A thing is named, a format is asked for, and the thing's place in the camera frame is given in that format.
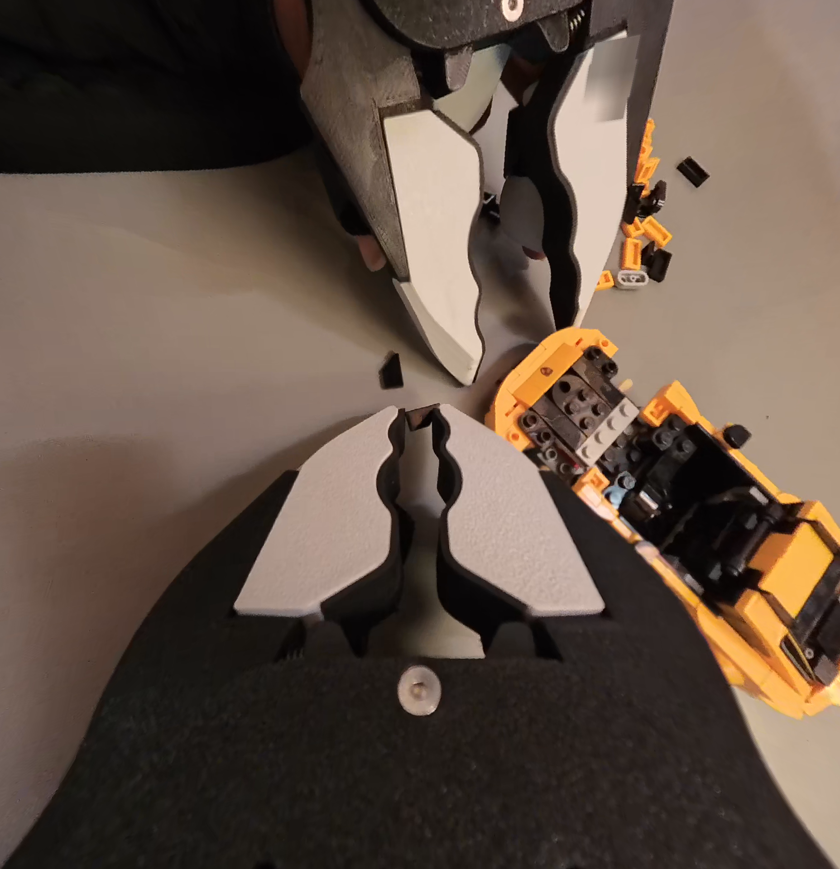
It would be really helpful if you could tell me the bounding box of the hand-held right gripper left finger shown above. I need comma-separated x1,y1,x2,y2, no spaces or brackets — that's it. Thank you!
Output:
234,405,415,623

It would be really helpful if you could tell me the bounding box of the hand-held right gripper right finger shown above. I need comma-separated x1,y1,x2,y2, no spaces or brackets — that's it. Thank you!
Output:
434,405,608,621

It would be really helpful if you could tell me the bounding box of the person's left forearm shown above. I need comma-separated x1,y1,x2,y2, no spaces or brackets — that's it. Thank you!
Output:
0,0,288,96

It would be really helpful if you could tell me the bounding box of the orange lego car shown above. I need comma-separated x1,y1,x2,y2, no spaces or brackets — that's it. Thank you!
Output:
485,326,840,722

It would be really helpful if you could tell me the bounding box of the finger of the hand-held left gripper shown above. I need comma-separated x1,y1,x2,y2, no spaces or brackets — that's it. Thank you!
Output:
534,33,641,329
378,104,489,387

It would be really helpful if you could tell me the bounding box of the pile of small lego pieces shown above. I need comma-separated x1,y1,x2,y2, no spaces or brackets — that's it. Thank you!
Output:
593,116,714,294

